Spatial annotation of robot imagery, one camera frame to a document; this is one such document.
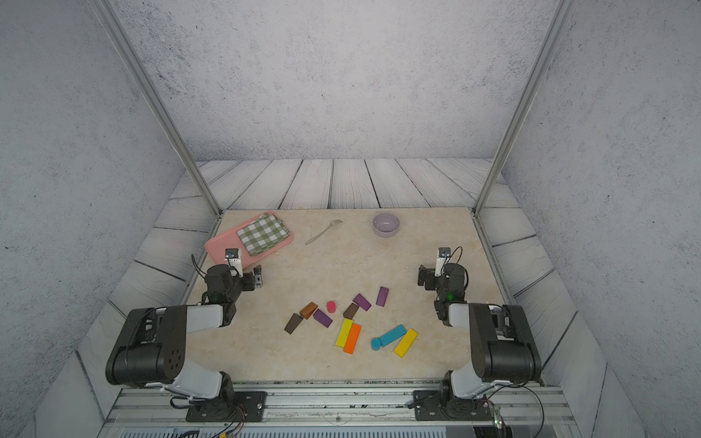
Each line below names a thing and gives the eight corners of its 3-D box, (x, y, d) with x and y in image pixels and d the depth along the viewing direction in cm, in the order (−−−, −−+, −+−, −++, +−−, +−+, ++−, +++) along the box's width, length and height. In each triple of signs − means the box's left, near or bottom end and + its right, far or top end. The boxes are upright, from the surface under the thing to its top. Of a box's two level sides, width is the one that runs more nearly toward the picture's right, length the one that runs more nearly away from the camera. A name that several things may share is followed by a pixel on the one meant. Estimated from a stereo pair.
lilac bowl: (373, 239, 113) (373, 231, 109) (372, 221, 120) (373, 213, 116) (400, 239, 113) (401, 230, 109) (397, 221, 119) (399, 213, 116)
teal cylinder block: (374, 352, 85) (374, 350, 83) (369, 343, 87) (369, 340, 85) (406, 333, 88) (407, 331, 87) (401, 325, 90) (402, 322, 89)
